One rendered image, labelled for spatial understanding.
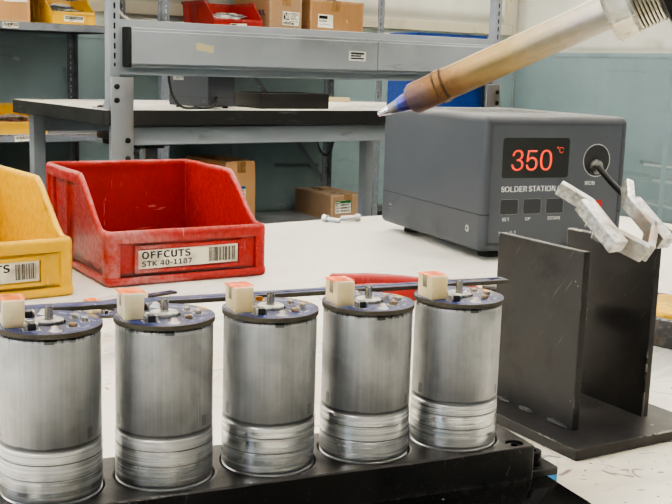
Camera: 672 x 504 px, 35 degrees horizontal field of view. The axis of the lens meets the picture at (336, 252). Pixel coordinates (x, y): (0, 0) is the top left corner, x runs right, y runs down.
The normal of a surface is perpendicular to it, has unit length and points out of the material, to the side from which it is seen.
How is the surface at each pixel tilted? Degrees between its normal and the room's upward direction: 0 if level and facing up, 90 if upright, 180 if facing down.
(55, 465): 90
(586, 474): 0
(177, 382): 90
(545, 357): 90
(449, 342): 90
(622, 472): 0
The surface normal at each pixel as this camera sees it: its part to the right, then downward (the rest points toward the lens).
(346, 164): 0.58, 0.15
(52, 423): 0.27, 0.17
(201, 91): -0.57, 0.12
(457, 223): -0.92, 0.04
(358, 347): -0.25, 0.16
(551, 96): -0.81, 0.07
